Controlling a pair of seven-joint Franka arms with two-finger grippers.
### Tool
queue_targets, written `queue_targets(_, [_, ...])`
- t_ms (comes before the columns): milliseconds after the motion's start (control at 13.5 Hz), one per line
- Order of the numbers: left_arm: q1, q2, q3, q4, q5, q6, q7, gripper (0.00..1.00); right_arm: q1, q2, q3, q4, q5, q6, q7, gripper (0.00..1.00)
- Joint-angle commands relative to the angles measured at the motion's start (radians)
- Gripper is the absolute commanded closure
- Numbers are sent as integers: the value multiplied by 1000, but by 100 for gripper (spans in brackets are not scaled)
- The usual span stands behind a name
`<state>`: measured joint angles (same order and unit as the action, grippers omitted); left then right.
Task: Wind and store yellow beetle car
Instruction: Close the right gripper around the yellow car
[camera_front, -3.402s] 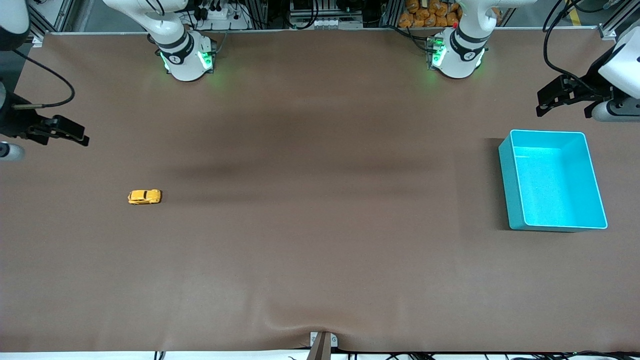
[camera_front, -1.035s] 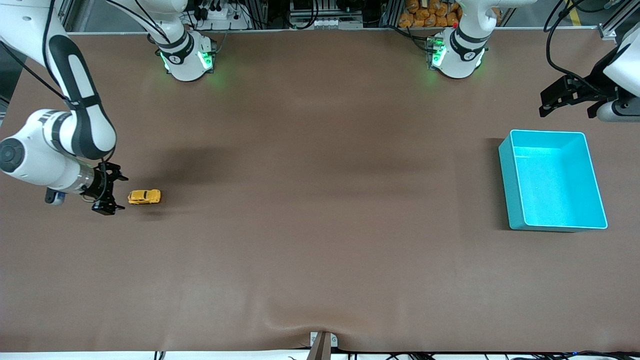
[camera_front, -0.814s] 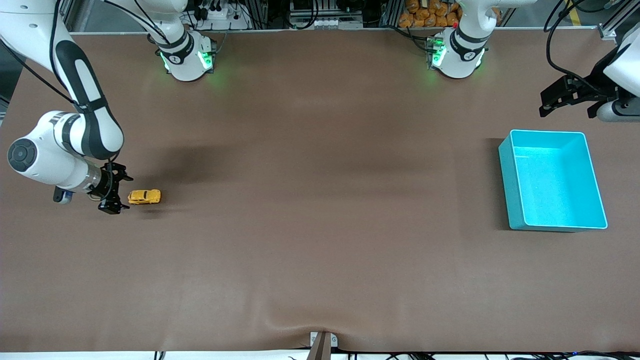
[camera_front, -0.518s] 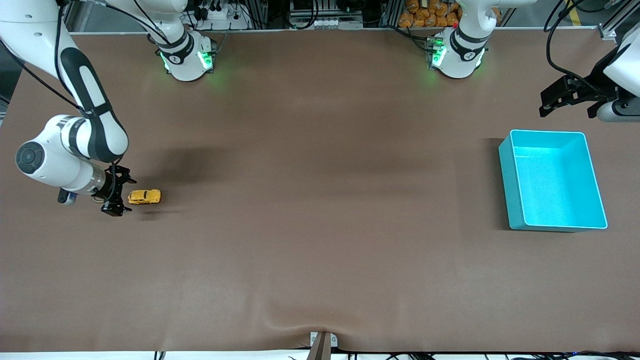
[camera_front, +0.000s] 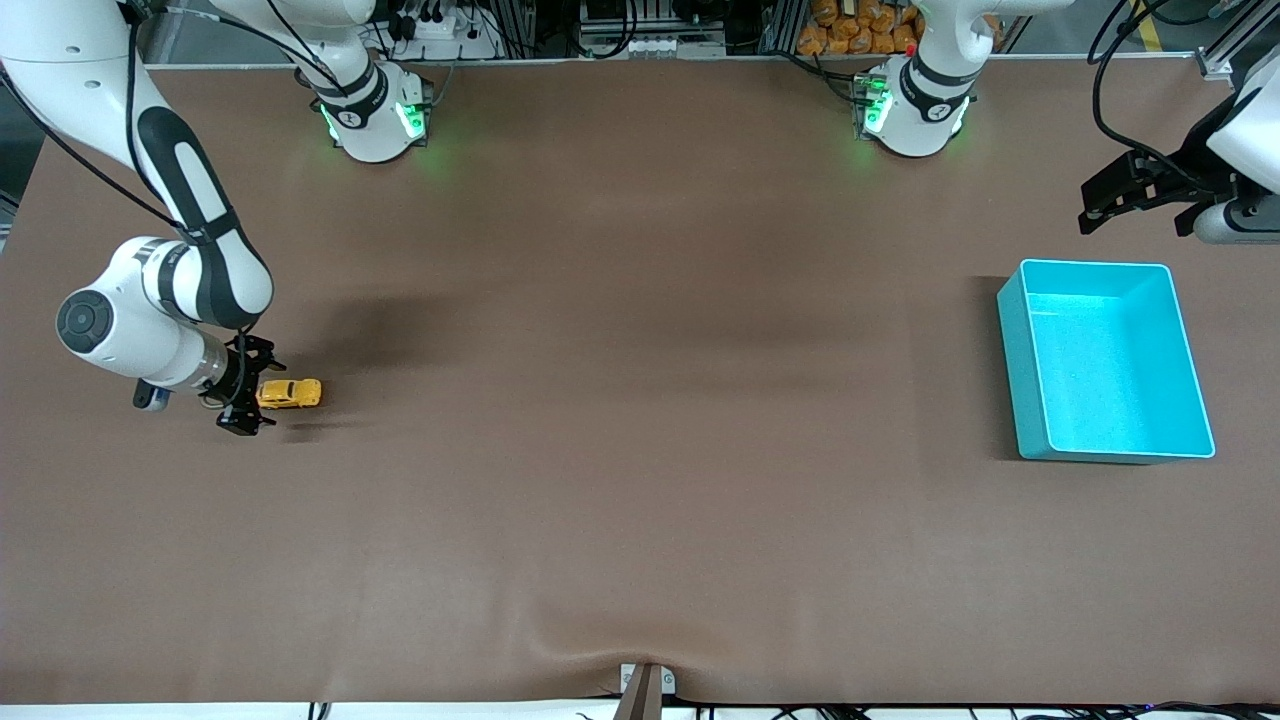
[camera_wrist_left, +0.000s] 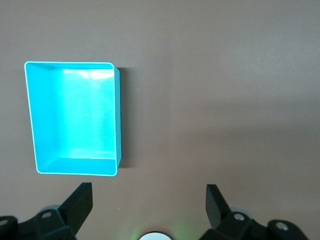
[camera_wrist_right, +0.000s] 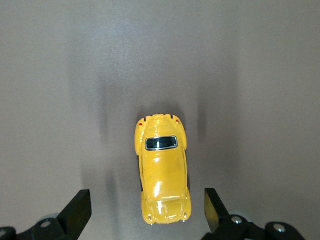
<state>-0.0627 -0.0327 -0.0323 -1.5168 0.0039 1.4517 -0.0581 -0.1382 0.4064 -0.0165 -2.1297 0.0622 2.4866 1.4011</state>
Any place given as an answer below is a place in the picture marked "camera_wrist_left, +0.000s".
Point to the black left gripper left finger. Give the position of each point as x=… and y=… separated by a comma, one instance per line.
x=62, y=220

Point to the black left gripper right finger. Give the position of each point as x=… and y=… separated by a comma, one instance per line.
x=225, y=222

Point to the turquoise plastic bin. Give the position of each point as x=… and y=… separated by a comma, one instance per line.
x=75, y=112

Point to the brown table mat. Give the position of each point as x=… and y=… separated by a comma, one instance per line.
x=200, y=100

